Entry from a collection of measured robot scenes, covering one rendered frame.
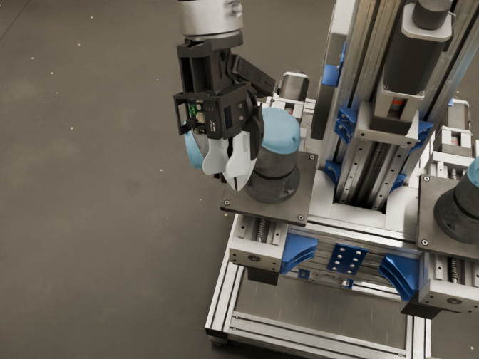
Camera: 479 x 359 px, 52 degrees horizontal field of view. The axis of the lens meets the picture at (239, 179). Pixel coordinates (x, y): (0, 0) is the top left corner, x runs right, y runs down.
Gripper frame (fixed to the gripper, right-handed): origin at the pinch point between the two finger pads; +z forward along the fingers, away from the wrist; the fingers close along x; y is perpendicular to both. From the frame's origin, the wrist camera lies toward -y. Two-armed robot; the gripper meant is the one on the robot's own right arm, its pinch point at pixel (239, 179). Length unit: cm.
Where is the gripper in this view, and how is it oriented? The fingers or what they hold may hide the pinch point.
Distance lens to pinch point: 68.9
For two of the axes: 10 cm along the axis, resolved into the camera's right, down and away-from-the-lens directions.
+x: 8.4, 1.3, -5.2
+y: -5.3, 3.9, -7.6
